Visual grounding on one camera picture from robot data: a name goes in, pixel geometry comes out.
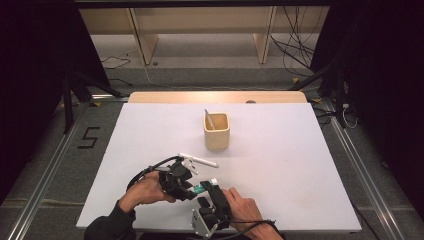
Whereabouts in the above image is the black metal stand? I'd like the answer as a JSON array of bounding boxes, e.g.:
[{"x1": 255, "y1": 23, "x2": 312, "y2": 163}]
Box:
[{"x1": 288, "y1": 56, "x2": 351, "y2": 129}]

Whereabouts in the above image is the beige square cup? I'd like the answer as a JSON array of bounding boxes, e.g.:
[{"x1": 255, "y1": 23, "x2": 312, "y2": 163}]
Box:
[{"x1": 203, "y1": 112, "x2": 231, "y2": 151}]

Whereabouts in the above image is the person's left hand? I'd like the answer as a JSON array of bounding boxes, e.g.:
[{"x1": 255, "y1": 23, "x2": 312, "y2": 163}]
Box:
[{"x1": 118, "y1": 170, "x2": 177, "y2": 214}]

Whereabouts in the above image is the thin black floor cable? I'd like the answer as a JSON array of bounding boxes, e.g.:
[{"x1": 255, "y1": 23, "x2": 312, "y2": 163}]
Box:
[{"x1": 100, "y1": 55, "x2": 132, "y2": 70}]

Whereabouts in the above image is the right hand-held gripper black cable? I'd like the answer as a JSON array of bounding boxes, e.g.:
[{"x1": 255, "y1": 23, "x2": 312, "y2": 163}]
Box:
[{"x1": 186, "y1": 218, "x2": 278, "y2": 240}]

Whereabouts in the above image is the left hand-held gripper black cable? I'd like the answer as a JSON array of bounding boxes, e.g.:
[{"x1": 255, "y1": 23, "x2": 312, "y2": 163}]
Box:
[{"x1": 126, "y1": 155, "x2": 184, "y2": 192}]

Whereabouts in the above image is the hand-held gripper black cable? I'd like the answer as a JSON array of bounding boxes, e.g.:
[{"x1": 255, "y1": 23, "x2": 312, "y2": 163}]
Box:
[
  {"x1": 126, "y1": 155, "x2": 184, "y2": 192},
  {"x1": 186, "y1": 218, "x2": 278, "y2": 240}
]

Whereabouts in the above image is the dark curtain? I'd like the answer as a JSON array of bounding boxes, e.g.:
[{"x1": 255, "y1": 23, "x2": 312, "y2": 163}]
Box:
[
  {"x1": 313, "y1": 0, "x2": 424, "y2": 221},
  {"x1": 0, "y1": 0, "x2": 112, "y2": 205}
]

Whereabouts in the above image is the aluminium floor rail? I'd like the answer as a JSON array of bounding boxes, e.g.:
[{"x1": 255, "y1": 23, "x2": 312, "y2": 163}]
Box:
[
  {"x1": 323, "y1": 100, "x2": 407, "y2": 240},
  {"x1": 6, "y1": 103, "x2": 86, "y2": 240}
]

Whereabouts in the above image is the white glue stick green label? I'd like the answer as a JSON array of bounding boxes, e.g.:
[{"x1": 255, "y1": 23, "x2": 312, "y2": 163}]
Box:
[{"x1": 187, "y1": 178, "x2": 219, "y2": 195}]

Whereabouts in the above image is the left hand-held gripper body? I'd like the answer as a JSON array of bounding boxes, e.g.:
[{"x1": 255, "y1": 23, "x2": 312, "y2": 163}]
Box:
[{"x1": 159, "y1": 158, "x2": 201, "y2": 195}]

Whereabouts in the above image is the clear plastic pen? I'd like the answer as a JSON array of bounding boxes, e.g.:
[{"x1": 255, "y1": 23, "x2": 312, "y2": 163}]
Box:
[{"x1": 204, "y1": 108, "x2": 216, "y2": 131}]

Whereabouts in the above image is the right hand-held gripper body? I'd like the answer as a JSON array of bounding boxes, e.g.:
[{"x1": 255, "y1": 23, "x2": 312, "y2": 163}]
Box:
[{"x1": 191, "y1": 196, "x2": 233, "y2": 238}]

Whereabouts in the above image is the person's right hand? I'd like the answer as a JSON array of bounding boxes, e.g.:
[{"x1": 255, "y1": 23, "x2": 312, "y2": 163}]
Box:
[{"x1": 221, "y1": 187, "x2": 267, "y2": 235}]

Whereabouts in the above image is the white marker pen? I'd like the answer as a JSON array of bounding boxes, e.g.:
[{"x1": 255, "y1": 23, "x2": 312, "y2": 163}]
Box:
[{"x1": 178, "y1": 152, "x2": 220, "y2": 169}]

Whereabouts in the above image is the white foam board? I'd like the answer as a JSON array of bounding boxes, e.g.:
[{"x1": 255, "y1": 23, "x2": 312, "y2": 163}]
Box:
[{"x1": 75, "y1": 102, "x2": 363, "y2": 233}]

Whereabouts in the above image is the white cable with plug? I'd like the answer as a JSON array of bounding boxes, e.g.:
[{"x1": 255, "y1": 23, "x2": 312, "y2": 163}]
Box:
[{"x1": 341, "y1": 103, "x2": 359, "y2": 130}]

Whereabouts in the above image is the black cable bundle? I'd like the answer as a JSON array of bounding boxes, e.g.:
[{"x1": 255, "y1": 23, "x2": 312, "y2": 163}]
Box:
[{"x1": 269, "y1": 6, "x2": 318, "y2": 73}]

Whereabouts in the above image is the black tripod stand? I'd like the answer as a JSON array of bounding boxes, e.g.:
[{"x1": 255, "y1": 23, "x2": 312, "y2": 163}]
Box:
[{"x1": 61, "y1": 71, "x2": 124, "y2": 134}]

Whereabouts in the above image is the beige wooden shelf unit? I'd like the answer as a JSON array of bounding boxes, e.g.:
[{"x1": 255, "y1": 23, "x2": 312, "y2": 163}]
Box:
[{"x1": 79, "y1": 6, "x2": 331, "y2": 66}]

